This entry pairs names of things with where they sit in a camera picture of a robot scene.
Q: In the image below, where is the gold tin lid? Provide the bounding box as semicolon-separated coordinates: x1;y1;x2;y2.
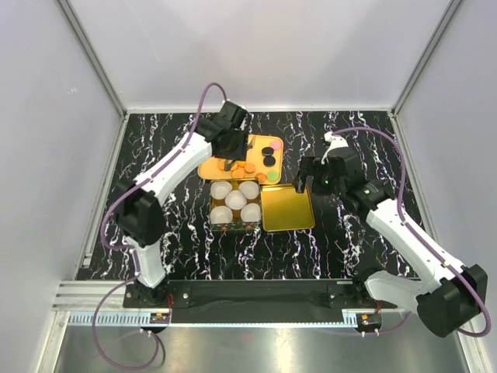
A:
261;184;315;232

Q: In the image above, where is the white paper cup bottom-left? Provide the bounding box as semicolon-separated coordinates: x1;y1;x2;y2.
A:
210;206;233;225

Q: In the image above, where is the white paper cup top-left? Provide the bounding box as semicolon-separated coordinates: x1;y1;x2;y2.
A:
210;181;232;200

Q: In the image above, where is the yellow plastic tray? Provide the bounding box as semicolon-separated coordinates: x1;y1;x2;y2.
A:
197;134;283;185

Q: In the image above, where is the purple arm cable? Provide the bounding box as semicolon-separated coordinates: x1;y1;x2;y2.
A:
332;126;491;337
91;82;228;369

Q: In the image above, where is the plain orange macaron cookie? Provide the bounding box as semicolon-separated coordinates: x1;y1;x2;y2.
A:
245;163;255;173

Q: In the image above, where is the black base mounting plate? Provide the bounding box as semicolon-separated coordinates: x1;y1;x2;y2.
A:
123;279;395;325

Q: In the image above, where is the green sandwich cookie right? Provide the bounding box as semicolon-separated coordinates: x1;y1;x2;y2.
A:
266;170;280;182

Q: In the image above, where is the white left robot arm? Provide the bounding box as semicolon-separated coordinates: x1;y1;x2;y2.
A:
109;101;249;308

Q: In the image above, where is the orange swirl cookie lower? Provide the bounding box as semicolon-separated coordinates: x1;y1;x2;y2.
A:
256;173;266;183

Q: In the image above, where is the green decorated cookie tin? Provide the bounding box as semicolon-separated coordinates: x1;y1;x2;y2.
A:
208;180;262;231

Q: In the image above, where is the white paper cup bottom-right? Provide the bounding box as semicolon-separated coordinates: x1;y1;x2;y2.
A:
240;203;262;222

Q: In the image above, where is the small round dotted biscuit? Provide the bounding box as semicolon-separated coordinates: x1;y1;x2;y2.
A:
231;169;245;179

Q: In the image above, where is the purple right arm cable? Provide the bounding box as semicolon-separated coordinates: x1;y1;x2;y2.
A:
332;126;491;337

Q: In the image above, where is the black sandwich cookie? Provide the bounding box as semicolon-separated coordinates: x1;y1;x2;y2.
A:
261;147;274;156
263;155;276;167

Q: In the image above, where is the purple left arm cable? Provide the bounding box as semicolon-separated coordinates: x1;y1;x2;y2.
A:
91;82;228;369

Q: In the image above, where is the pink sandwich cookie right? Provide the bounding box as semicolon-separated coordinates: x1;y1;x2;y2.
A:
270;141;282;150

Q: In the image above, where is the white paper cup centre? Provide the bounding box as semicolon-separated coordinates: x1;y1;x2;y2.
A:
224;190;247;211

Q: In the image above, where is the white paper cup top-right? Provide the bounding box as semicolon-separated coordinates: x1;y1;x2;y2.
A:
238;181;259;200

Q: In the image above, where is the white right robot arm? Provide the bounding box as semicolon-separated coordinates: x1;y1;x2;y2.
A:
293;130;492;337

